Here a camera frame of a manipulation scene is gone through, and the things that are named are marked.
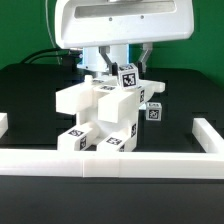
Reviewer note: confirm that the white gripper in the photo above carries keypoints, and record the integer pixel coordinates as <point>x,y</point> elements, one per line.
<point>89,23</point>

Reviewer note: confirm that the white chair back frame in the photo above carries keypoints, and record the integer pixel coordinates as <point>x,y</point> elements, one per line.
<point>75,98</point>

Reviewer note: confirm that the white chair seat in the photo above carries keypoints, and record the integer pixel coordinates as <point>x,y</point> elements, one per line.
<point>110,126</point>

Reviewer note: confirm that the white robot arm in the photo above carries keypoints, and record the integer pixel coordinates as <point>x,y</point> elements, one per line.
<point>94,62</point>

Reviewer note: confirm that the white part left edge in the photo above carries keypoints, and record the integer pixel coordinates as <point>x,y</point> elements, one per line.
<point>3,124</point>

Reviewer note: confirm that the white U-shaped obstacle fence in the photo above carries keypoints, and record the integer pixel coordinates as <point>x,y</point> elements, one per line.
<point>206,165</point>

